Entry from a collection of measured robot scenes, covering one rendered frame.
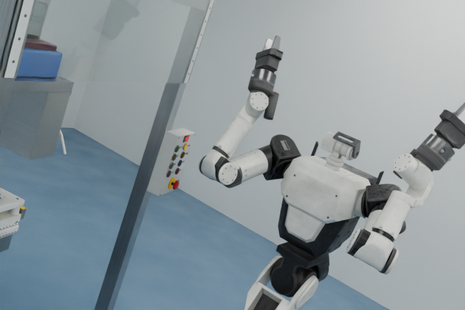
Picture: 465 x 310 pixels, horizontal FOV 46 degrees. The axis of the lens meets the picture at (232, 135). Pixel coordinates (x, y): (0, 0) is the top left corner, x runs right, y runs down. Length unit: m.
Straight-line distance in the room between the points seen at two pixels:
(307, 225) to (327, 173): 0.19
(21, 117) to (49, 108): 0.08
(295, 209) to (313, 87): 2.88
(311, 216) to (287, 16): 3.23
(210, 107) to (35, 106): 3.72
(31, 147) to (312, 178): 0.89
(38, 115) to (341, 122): 3.32
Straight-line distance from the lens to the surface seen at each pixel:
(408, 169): 1.64
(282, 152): 1.96
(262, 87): 1.89
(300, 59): 4.79
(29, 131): 1.62
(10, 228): 1.74
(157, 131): 2.18
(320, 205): 1.85
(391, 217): 1.61
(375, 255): 1.61
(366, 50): 4.58
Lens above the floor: 1.66
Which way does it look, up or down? 11 degrees down
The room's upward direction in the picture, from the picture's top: 19 degrees clockwise
